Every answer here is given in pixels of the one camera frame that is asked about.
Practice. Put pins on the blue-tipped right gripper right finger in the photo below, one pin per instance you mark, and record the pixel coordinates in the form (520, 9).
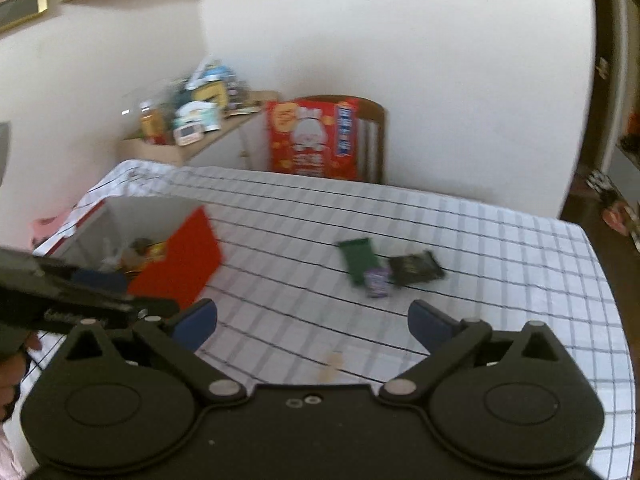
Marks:
(449, 344)

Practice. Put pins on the purple candy packet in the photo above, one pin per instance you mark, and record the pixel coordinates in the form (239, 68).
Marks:
(376, 281)

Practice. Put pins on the yellow tissue box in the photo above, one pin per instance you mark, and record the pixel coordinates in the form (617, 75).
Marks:
(213, 92)

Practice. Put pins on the brown wooden chair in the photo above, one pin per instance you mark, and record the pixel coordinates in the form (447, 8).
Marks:
(373, 118)

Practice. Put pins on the orange drink bottle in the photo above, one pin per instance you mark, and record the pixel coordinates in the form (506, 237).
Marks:
(152, 124)

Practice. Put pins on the white black checkered tablecloth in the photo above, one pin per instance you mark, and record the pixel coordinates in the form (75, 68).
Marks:
(318, 275)

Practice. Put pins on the wooden side cabinet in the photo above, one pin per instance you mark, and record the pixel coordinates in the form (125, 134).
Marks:
(235, 145)

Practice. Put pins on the green snack packet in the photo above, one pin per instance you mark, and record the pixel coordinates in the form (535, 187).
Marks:
(359, 258)

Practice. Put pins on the white pink timer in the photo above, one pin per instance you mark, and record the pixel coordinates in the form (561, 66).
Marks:
(189, 134)

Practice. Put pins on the shoes on floor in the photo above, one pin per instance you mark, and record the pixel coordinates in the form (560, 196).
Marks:
(616, 212)

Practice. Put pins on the pink cloth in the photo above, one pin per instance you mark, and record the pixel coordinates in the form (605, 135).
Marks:
(43, 228)

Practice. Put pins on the red rabbit cushion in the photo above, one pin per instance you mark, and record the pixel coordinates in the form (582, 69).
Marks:
(314, 138)

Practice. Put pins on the red white cardboard box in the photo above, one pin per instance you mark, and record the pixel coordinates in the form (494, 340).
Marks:
(163, 247)

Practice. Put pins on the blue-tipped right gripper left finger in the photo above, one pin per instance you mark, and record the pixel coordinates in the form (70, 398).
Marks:
(174, 342)

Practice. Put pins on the silver desk lamp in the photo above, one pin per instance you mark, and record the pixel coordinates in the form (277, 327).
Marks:
(5, 145)

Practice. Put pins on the black sesame snack packet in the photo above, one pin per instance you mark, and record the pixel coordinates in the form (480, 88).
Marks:
(421, 267)

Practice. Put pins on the person's left hand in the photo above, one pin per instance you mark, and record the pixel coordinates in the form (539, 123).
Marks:
(13, 370)

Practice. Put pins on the tissue pack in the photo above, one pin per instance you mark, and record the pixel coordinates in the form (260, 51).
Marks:
(205, 113)

